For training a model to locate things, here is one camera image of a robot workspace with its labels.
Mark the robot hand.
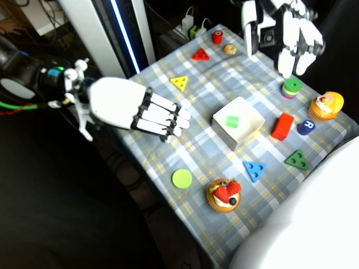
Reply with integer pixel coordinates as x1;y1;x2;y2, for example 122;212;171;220
241;0;326;79
88;77;192;144

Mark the green cube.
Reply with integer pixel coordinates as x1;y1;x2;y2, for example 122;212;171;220
225;115;240;129

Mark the blue cylinder with letter R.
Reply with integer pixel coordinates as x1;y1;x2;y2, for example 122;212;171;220
297;119;316;136

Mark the white paper box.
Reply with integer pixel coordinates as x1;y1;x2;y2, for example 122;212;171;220
211;96;266;149

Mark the stack of coloured rings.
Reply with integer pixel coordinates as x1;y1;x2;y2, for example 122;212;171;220
280;78;304;100

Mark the yellow triangle with holes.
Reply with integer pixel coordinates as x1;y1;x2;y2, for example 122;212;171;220
169;75;189;92

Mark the white column with blue light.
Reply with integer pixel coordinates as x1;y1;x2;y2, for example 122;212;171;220
57;0;157;79

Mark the orange cupcake with yellow cream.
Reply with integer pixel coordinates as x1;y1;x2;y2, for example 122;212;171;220
307;91;345;123

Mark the grey power strip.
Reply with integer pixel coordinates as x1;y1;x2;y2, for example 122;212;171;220
157;26;191;43

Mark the red triangle with holes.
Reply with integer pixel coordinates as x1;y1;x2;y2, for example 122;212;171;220
191;48;210;62

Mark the red rectangular block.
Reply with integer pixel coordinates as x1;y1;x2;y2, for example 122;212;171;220
270;113;295;141

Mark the green plug adapter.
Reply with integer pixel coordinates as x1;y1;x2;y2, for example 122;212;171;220
189;25;206;39

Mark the blue plaid tablecloth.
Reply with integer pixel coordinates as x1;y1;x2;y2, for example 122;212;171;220
119;24;353;267

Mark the green round disc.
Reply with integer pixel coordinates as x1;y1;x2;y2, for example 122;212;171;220
171;168;194;188

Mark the white power adapter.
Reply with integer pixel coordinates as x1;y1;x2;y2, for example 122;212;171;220
181;15;195;31

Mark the green triangle with holes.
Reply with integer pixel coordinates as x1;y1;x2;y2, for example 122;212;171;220
284;149;309;171

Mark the strawberry toy cupcake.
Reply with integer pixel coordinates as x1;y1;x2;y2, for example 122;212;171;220
206;178;242;214

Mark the blue triangle with holes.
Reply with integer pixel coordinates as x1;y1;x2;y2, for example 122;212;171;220
242;161;268;183

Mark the large white rounded shell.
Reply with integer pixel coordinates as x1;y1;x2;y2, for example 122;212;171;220
229;140;359;269

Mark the red spool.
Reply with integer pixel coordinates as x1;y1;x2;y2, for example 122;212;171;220
211;30;224;45

